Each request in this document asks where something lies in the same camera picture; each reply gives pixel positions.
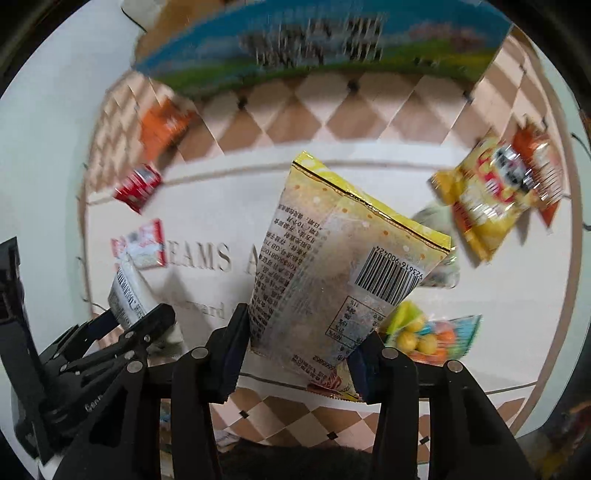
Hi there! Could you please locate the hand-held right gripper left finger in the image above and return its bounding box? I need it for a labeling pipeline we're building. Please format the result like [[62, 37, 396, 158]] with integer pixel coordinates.
[[55, 304, 250, 480]]

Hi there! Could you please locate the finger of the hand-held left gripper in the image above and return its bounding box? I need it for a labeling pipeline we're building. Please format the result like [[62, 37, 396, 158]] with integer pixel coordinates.
[[39, 310, 118, 365], [60, 305, 176, 393]]

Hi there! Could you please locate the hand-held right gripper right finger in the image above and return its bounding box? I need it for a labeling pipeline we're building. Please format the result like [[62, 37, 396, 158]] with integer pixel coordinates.
[[347, 332, 532, 480]]

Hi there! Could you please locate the yellow dotted snack bag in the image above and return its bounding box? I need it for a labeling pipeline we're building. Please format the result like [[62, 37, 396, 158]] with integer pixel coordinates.
[[248, 151, 452, 402]]

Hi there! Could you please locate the orange snack packet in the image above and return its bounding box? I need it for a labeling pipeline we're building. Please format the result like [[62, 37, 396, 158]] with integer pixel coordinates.
[[139, 98, 197, 158]]

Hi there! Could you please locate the panda print snack bag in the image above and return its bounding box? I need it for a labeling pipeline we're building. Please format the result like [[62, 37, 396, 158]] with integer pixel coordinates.
[[431, 137, 555, 265]]

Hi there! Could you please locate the cardboard box with blue print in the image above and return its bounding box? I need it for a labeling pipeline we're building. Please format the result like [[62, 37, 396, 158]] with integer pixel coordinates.
[[133, 0, 514, 99]]

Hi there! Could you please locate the bag of colourful candy balls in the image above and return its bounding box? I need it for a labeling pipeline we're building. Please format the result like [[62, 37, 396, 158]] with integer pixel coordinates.
[[382, 301, 482, 366]]

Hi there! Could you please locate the red and white snack packet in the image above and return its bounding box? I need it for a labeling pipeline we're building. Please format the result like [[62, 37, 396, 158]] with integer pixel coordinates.
[[110, 219, 167, 269]]

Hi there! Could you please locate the clear pale green packet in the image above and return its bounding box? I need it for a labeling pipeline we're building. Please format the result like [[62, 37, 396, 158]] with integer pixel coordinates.
[[410, 205, 461, 289]]

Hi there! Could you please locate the orange-red snack packet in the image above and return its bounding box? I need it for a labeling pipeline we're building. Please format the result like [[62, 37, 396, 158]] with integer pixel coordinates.
[[512, 124, 565, 228]]

